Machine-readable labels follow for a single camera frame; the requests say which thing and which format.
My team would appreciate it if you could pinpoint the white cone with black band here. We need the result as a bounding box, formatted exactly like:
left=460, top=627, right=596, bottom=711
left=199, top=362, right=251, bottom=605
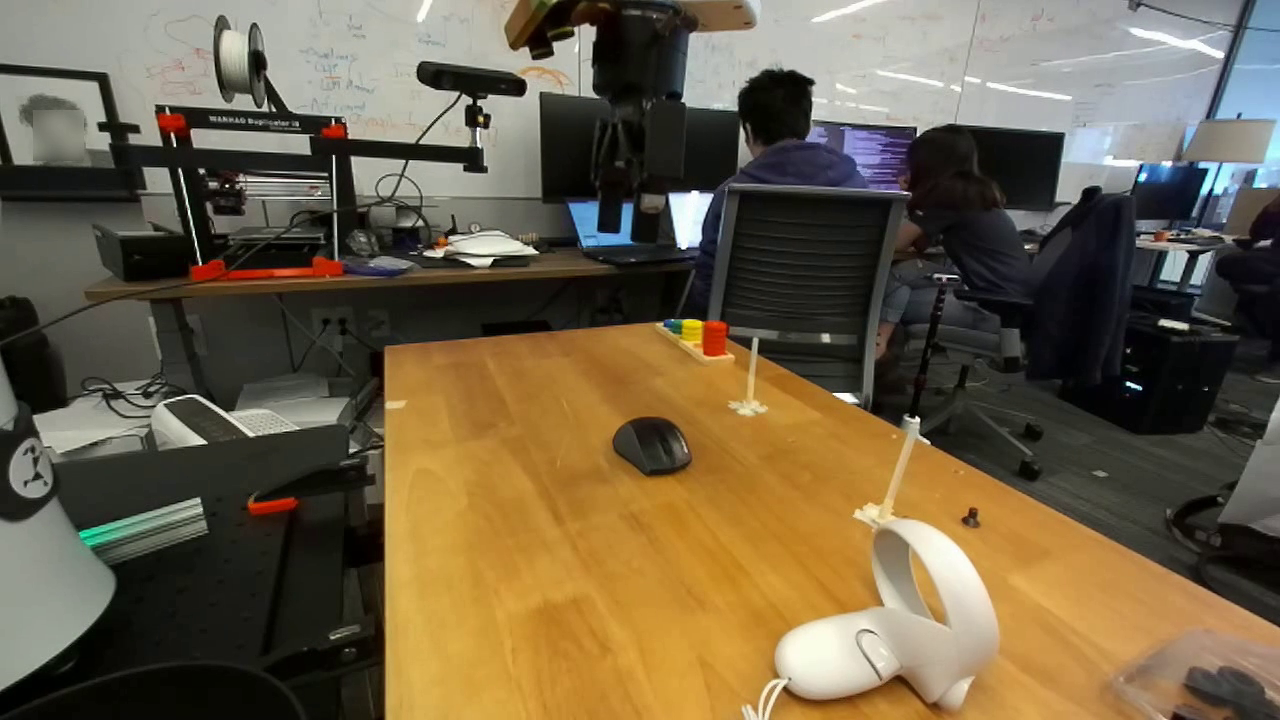
left=0, top=361, right=118, bottom=695

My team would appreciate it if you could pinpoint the monitor with purple screen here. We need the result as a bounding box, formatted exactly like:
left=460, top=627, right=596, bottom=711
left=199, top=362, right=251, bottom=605
left=803, top=119, right=921, bottom=190

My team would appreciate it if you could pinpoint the tall white plastic post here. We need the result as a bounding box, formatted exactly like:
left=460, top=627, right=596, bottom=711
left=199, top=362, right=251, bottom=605
left=851, top=410, right=926, bottom=532

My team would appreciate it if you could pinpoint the person in purple hoodie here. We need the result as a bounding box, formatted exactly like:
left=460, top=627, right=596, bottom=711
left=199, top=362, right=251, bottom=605
left=684, top=69, right=871, bottom=321

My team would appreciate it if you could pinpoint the brown background desk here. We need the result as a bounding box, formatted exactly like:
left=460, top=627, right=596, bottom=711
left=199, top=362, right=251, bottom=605
left=84, top=243, right=700, bottom=391

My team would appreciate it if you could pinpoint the white VR controller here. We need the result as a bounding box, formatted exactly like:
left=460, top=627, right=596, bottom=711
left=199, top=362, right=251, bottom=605
left=740, top=510, right=1003, bottom=720

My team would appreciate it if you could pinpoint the laptop with blue screen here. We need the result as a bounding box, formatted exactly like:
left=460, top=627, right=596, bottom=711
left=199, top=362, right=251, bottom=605
left=559, top=196, right=679, bottom=267

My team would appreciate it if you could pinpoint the black monitor with dark screen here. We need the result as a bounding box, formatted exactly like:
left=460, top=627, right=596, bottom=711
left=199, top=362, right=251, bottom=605
left=965, top=123, right=1066, bottom=210

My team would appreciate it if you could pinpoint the black swivel office chair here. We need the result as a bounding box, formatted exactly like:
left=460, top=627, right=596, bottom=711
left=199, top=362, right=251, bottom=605
left=902, top=272, right=1050, bottom=486

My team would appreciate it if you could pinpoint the dark jacket on chair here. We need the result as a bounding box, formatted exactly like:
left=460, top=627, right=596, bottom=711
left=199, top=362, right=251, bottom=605
left=1018, top=185, right=1138, bottom=396

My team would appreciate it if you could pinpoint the black box on desk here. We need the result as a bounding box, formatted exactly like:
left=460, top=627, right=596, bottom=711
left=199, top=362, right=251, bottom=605
left=89, top=221, right=190, bottom=284

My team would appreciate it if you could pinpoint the framed portrait picture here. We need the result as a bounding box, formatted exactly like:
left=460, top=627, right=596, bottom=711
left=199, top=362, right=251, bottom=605
left=0, top=59, right=141, bottom=205

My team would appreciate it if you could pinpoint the black computer mouse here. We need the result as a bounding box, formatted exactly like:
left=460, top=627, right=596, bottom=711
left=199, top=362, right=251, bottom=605
left=608, top=410, right=694, bottom=479

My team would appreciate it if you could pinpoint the short white plastic post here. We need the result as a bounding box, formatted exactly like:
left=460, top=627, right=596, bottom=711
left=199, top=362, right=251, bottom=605
left=726, top=333, right=773, bottom=419

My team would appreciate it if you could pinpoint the person with long dark hair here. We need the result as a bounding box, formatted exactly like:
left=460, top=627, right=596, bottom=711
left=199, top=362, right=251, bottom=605
left=881, top=123, right=1036, bottom=351

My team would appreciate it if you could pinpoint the large black monitor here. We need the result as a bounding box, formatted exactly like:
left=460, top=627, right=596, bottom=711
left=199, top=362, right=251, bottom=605
left=537, top=87, right=743, bottom=207

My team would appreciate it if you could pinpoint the clear bag with black parts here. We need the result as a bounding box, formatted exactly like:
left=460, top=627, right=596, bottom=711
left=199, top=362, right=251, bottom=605
left=1112, top=627, right=1280, bottom=720

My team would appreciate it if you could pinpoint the white filament spool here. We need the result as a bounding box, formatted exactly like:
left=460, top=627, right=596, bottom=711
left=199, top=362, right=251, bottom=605
left=209, top=11, right=270, bottom=107

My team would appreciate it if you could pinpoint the black round bin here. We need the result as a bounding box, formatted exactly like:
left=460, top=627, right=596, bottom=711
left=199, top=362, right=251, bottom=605
left=0, top=654, right=313, bottom=720

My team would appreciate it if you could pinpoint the grey mesh office chair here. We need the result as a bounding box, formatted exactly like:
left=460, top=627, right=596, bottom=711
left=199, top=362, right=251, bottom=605
left=704, top=181, right=917, bottom=410

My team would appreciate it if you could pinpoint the laptop with white screen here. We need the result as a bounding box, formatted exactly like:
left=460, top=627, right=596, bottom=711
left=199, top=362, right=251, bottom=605
left=665, top=189, right=721, bottom=256

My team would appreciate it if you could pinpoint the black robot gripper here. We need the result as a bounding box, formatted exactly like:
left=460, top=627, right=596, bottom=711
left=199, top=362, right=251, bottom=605
left=586, top=4, right=694, bottom=239

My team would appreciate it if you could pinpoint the white paper stack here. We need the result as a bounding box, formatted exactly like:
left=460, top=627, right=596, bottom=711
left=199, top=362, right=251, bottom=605
left=419, top=228, right=545, bottom=272

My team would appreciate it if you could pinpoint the green glowing tube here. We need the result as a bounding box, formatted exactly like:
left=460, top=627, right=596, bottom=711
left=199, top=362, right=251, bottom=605
left=74, top=495, right=211, bottom=567

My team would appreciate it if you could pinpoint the red and black 3D printer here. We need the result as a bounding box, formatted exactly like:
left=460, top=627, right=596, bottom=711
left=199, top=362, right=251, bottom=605
left=99, top=98, right=492, bottom=286

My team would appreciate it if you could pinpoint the orange clamp handle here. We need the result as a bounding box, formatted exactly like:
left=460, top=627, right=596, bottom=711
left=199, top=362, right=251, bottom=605
left=242, top=493, right=305, bottom=523

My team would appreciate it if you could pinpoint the colourful toy block set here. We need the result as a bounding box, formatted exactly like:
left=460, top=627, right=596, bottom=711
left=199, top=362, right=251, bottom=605
left=656, top=314, right=740, bottom=362

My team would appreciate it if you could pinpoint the black camera on stand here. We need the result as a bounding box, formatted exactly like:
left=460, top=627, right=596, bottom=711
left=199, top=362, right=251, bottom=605
left=412, top=57, right=532, bottom=134

